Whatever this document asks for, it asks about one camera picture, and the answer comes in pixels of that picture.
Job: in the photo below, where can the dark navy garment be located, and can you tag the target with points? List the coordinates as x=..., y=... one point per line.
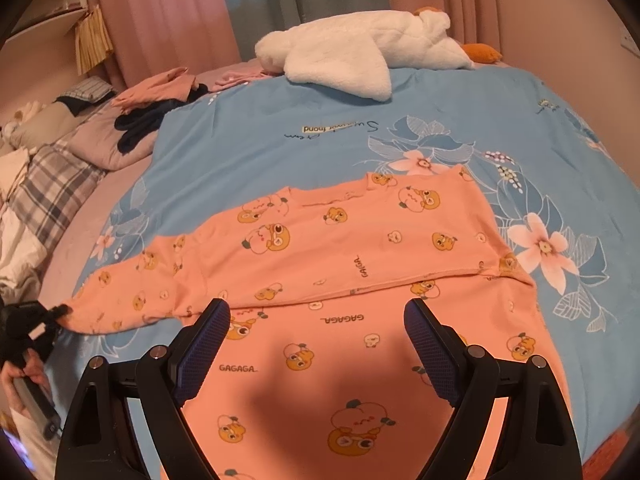
x=142, y=121

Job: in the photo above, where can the mauve pillow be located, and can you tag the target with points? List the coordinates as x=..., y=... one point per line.
x=95, y=141

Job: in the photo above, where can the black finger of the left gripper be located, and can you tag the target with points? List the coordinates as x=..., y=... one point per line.
x=59, y=313

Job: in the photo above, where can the small pink patterned cloth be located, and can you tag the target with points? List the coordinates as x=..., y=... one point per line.
x=239, y=77

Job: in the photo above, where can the plaid grey blanket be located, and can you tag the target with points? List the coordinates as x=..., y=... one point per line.
x=57, y=184

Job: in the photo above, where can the white crumpled cloth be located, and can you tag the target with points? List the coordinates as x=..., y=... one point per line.
x=22, y=254

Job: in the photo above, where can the white wall socket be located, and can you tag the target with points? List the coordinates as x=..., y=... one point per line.
x=627, y=42

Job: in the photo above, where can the tan tasselled hanging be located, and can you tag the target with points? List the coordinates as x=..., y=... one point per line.
x=93, y=44

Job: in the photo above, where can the pink window curtain left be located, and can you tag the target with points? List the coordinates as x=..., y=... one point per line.
x=151, y=36

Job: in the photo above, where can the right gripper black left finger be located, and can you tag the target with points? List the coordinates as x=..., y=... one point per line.
x=98, y=440

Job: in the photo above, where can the orange cartoon print baby onesie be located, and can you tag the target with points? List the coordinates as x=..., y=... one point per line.
x=316, y=377

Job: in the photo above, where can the white goose plush toy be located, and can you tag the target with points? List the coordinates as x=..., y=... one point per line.
x=354, y=53

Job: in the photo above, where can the white wall shelf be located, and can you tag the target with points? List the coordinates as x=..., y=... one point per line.
x=41, y=19

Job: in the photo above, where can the beige pillow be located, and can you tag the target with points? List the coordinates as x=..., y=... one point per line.
x=46, y=127

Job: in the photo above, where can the blue floral bed quilt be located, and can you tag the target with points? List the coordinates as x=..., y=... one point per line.
x=556, y=195

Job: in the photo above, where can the striped folded cloth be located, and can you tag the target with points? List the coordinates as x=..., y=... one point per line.
x=89, y=92

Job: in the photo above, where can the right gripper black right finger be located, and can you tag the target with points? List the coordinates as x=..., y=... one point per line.
x=537, y=438

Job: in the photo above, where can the pink folded garment on pillow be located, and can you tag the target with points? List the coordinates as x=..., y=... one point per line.
x=174, y=84

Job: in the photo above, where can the black and white plush toy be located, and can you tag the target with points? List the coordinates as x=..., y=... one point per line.
x=23, y=114

